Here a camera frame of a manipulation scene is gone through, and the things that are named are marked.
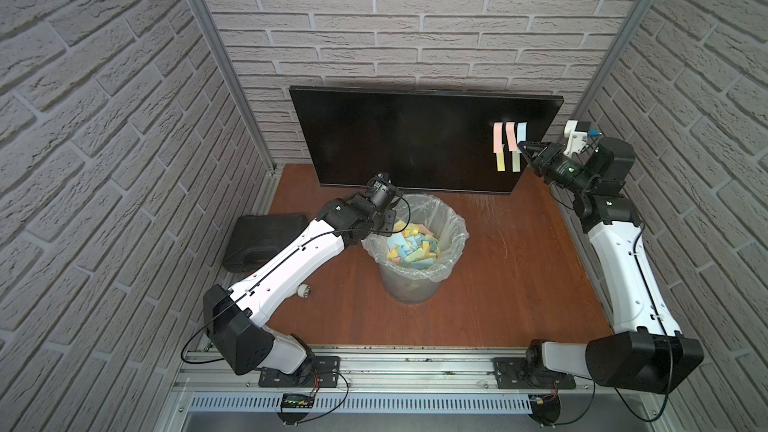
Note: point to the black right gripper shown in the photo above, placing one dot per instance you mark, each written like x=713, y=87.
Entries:
x=544, y=161

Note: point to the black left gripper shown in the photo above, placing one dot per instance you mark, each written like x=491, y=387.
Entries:
x=387, y=216

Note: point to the green sticky note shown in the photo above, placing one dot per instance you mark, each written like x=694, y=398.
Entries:
x=516, y=161

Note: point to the blue sticky note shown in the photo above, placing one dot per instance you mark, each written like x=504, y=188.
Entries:
x=521, y=131

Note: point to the pink sticky note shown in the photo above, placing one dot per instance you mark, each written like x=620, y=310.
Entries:
x=510, y=130
x=498, y=145

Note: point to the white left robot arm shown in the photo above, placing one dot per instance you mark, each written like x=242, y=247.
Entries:
x=236, y=317

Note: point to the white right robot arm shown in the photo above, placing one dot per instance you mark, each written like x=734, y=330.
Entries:
x=647, y=351

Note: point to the yellow sticky note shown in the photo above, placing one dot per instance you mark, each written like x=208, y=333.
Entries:
x=500, y=162

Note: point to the pile of discarded sticky notes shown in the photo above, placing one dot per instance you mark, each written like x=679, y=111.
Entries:
x=412, y=246

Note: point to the black flat monitor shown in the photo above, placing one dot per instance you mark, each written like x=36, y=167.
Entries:
x=424, y=140

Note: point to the black plastic case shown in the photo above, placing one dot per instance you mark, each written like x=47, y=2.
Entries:
x=256, y=239

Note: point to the small green circuit board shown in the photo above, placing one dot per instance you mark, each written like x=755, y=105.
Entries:
x=297, y=402

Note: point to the white ventilation grille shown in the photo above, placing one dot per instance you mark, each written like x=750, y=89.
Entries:
x=358, y=402

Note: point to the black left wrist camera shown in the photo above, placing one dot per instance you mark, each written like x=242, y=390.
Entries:
x=381, y=187

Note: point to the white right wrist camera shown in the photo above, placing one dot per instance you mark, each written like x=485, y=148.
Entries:
x=578, y=135

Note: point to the aluminium right corner post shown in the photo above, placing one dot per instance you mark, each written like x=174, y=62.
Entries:
x=614, y=53

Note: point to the aluminium corner post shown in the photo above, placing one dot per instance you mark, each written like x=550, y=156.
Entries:
x=212, y=36
x=614, y=53

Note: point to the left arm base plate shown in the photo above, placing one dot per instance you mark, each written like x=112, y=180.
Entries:
x=316, y=372

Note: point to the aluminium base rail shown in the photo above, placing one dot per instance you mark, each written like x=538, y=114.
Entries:
x=375, y=369

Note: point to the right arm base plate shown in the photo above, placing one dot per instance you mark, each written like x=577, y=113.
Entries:
x=516, y=373

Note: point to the aluminium left corner post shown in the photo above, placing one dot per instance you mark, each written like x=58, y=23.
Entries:
x=212, y=36

